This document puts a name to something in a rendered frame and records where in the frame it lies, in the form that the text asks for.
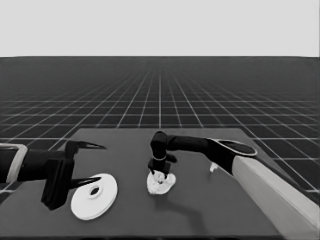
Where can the small white toothed gear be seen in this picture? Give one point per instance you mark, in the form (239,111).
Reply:
(154,190)
(158,174)
(160,182)
(171,180)

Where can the large thick white disc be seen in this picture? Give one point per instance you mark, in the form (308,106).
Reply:
(83,203)

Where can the white round carrier with pins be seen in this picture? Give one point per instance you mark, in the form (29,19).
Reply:
(166,188)

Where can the small white T-shaped piece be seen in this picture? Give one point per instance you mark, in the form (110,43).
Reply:
(212,167)

